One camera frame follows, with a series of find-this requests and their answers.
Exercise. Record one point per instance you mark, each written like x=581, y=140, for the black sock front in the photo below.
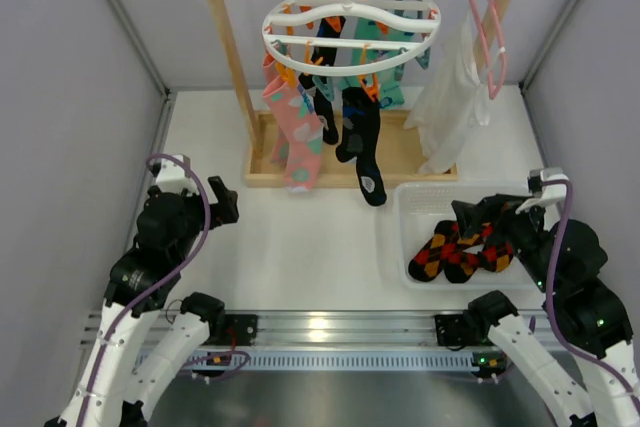
x=360, y=132

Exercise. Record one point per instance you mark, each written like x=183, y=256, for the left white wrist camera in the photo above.
x=171, y=178

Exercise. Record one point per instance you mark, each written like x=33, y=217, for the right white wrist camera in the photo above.
x=547, y=187

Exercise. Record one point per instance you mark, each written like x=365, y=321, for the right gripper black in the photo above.
x=513, y=220

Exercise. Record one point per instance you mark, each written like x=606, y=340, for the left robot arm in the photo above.
x=116, y=387

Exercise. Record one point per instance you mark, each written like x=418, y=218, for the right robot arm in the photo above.
x=587, y=318

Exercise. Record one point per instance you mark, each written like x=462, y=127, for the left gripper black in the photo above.
x=220, y=204

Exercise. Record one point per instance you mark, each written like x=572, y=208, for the pink patterned sock front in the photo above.
x=302, y=130

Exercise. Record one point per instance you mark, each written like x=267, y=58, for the white round clip hanger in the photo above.
x=289, y=25

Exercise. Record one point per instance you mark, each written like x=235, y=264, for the argyle sock right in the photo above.
x=475, y=253

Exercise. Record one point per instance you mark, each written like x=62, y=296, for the mint green sock left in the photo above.
x=367, y=30

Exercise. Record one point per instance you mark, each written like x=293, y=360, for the argyle sock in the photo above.
x=475, y=253
x=430, y=260

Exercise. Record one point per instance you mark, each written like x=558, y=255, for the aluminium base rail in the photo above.
x=353, y=341

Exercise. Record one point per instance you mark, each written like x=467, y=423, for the black sock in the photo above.
x=360, y=132
x=321, y=88

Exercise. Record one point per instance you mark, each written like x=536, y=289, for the white plastic basket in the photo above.
x=419, y=206

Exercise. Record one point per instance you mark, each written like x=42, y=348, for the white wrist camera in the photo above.
x=171, y=178
x=547, y=187

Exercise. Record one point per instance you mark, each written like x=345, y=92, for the white cloth garment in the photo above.
x=452, y=105

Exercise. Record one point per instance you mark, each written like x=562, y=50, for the pink wire hanger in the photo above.
x=496, y=66

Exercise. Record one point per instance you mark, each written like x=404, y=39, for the orange clothes peg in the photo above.
x=311, y=57
x=370, y=85
x=287, y=74

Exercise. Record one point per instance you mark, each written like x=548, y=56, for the argyle sock left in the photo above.
x=430, y=260

